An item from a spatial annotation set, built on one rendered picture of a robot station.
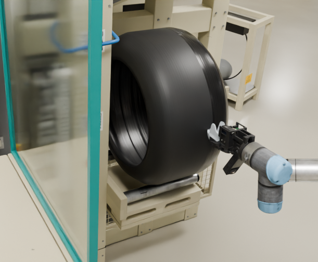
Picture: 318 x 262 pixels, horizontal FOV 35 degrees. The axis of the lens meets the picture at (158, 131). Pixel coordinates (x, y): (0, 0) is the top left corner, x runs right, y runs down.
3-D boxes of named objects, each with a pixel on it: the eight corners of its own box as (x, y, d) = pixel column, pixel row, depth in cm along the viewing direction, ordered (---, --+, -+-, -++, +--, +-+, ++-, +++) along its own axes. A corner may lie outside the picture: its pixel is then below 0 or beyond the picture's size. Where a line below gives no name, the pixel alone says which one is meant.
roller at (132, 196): (123, 205, 185) (119, 193, 185) (118, 205, 189) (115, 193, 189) (201, 181, 201) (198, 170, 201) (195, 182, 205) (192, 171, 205)
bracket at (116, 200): (119, 221, 184) (121, 200, 179) (77, 164, 213) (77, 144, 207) (127, 218, 185) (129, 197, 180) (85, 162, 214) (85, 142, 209)
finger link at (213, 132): (209, 117, 170) (226, 127, 162) (208, 133, 172) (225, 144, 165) (202, 119, 168) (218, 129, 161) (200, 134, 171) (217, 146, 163)
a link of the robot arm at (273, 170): (274, 192, 143) (275, 167, 139) (248, 175, 152) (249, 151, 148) (294, 183, 147) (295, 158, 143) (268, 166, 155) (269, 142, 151)
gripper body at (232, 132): (236, 120, 164) (261, 134, 154) (233, 144, 167) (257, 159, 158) (217, 125, 160) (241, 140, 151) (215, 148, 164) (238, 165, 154)
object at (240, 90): (239, 111, 446) (255, 24, 405) (184, 89, 476) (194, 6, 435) (258, 99, 470) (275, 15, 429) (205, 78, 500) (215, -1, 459)
